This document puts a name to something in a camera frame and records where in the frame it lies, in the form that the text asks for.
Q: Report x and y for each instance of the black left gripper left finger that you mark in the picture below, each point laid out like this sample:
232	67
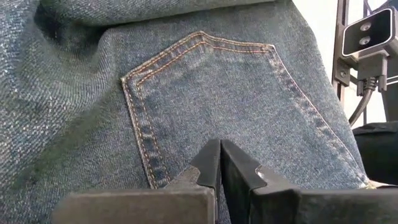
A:
140	208

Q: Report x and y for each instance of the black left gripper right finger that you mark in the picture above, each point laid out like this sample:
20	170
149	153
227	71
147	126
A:
311	208

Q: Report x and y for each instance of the blue denim jeans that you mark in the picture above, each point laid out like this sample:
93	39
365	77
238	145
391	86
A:
217	93

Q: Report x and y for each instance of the grey depth camera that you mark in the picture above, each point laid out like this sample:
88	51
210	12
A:
367	31

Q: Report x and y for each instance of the black aluminium table frame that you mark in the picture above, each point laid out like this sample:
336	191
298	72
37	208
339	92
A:
340	46

